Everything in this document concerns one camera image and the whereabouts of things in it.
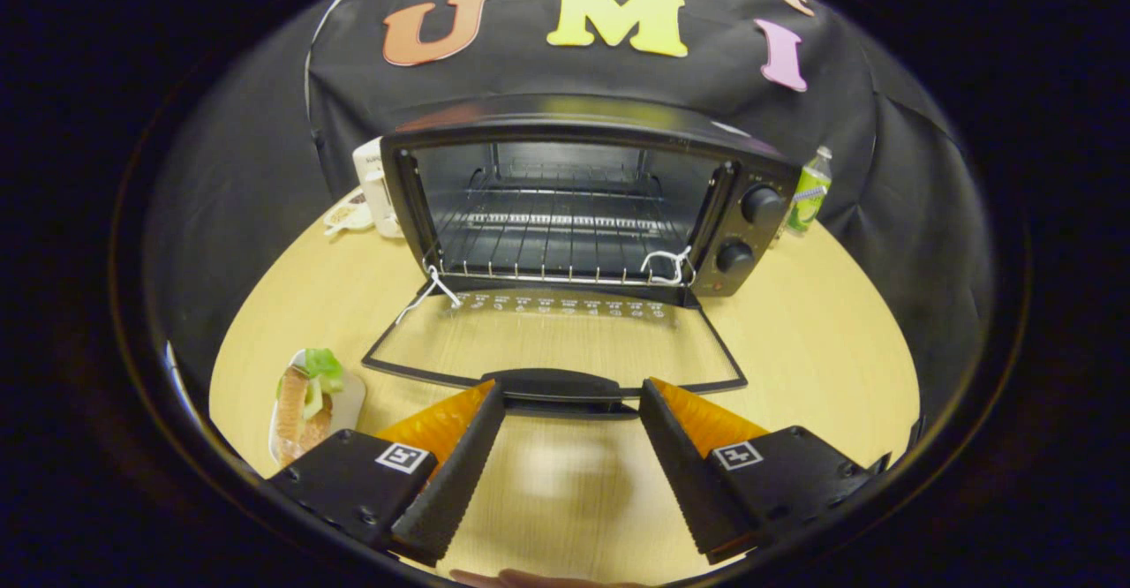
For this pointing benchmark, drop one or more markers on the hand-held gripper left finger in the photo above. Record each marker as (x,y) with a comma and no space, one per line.
(455,482)

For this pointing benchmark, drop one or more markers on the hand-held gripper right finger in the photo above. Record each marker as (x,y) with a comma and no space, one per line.
(684,473)

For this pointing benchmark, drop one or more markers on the lettuce sandwich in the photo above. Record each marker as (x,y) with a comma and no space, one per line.
(291,411)

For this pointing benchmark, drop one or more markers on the black toaster oven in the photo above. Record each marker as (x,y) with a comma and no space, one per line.
(740,237)

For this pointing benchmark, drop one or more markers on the white pop-up toaster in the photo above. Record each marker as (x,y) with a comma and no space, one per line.
(375,191)

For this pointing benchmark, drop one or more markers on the white plate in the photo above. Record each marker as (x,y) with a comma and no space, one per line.
(351,398)

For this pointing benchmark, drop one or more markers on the small white divided dish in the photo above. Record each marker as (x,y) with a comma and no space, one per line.
(346,214)

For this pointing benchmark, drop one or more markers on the green drink bottle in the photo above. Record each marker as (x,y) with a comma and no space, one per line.
(808,195)

